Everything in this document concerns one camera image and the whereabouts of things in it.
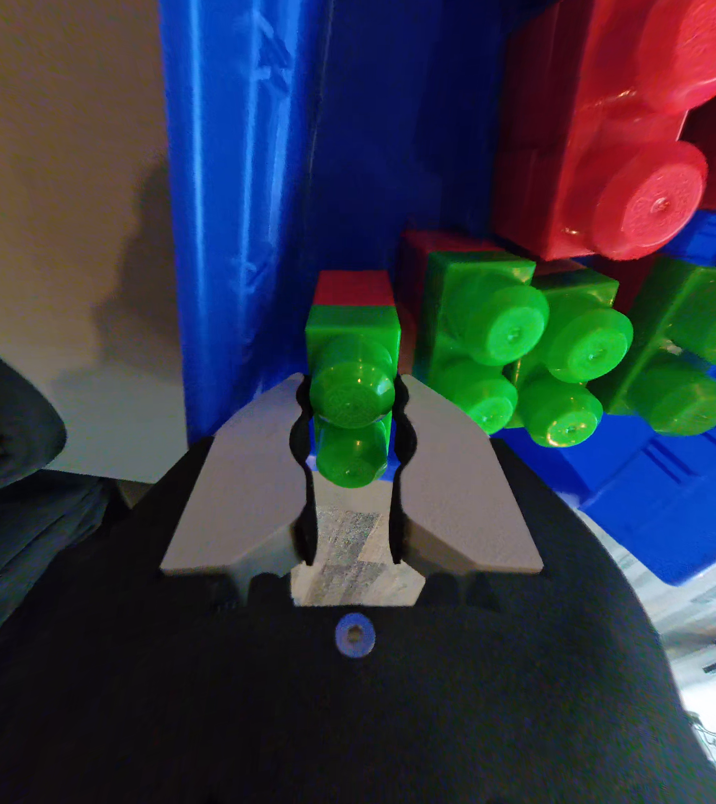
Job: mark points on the blue bin with white label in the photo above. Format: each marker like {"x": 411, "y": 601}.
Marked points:
{"x": 245, "y": 189}

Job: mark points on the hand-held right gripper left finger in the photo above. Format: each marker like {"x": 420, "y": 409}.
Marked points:
{"x": 239, "y": 503}

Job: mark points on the red two-stud mega block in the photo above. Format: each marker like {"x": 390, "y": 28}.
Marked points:
{"x": 584, "y": 113}

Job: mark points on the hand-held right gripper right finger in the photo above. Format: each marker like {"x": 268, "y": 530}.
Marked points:
{"x": 465, "y": 503}

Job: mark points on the green two-stud mega block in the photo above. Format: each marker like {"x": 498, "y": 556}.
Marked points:
{"x": 697, "y": 327}
{"x": 471, "y": 302}

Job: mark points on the person's patterned garment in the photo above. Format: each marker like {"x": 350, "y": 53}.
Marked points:
{"x": 358, "y": 553}

